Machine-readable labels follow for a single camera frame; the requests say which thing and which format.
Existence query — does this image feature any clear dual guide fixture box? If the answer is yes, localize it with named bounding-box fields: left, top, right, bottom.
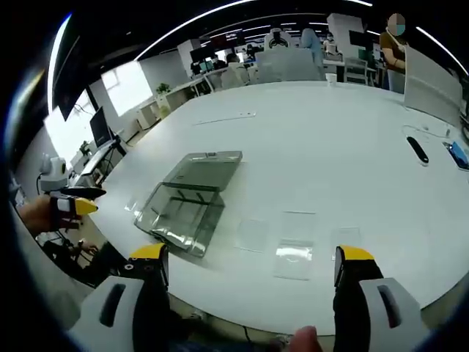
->
left=133, top=149, right=244, bottom=259

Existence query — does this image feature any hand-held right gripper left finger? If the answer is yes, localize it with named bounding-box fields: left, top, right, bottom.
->
left=67, top=243, right=173, bottom=352

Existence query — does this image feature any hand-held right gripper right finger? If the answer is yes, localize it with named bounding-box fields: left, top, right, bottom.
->
left=331, top=244, right=434, bottom=352

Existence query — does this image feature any blue packet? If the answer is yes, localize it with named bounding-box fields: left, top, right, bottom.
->
left=448, top=140, right=469, bottom=166

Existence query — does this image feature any clear flat strip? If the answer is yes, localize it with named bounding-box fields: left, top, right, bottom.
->
left=193, top=111, right=258, bottom=126

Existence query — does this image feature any black oblong remote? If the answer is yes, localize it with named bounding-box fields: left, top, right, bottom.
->
left=405, top=136, right=430, bottom=165

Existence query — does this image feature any person's left hand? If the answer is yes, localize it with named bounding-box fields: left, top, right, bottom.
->
left=17, top=194, right=56, bottom=232

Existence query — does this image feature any white side desk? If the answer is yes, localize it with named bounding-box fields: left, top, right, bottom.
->
left=70, top=143, right=128, bottom=185

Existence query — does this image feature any white office chair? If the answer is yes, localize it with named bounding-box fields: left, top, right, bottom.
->
left=263, top=28, right=296, bottom=51

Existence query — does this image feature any black wall screen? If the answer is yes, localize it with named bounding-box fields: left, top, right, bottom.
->
left=52, top=35, right=82, bottom=122

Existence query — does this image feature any black computer monitor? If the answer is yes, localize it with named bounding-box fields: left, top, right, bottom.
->
left=89, top=106, right=115, bottom=148

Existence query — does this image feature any clear plastic bag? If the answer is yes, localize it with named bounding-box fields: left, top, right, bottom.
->
left=235, top=218, right=271, bottom=254
left=330, top=227, right=363, bottom=261
left=273, top=238, right=316, bottom=282

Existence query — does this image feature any wide white desk partition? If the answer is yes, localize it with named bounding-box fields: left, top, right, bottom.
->
left=254, top=48, right=326, bottom=84

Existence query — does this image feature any white desk partition panel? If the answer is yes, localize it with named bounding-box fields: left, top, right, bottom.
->
left=402, top=45, right=463, bottom=126

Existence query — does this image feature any person's right hand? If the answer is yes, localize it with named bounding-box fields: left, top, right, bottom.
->
left=289, top=325, right=320, bottom=352

